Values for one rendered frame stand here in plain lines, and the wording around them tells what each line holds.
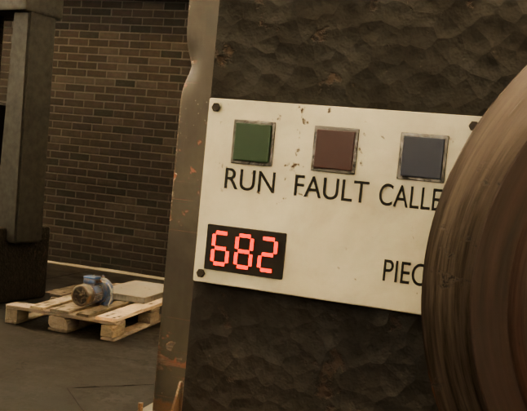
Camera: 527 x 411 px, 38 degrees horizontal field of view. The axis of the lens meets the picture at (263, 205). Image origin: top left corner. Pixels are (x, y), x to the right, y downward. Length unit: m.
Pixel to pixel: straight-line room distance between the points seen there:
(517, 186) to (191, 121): 2.91
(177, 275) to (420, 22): 2.79
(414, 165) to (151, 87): 6.87
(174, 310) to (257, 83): 2.75
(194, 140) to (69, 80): 4.67
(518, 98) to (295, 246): 0.27
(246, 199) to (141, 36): 6.93
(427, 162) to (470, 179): 0.14
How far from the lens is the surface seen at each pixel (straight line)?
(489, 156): 0.56
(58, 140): 7.99
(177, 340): 3.48
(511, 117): 0.56
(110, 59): 7.77
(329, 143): 0.71
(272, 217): 0.73
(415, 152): 0.70
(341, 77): 0.74
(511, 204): 0.54
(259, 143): 0.73
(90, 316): 5.01
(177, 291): 3.45
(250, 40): 0.77
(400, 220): 0.70
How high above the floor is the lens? 1.18
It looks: 3 degrees down
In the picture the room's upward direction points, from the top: 6 degrees clockwise
